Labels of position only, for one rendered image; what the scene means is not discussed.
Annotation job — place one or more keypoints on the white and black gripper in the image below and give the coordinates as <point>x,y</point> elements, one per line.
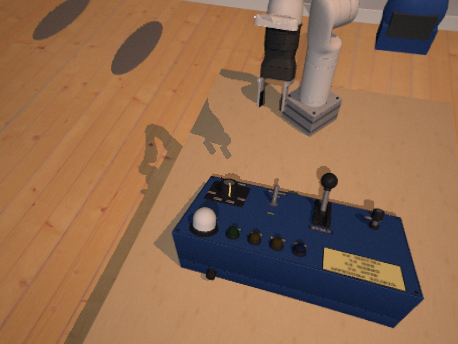
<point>280,65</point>

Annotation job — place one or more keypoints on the blue control console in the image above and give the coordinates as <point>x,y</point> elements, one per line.
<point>350,264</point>

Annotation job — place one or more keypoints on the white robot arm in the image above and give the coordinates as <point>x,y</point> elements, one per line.
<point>322,54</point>

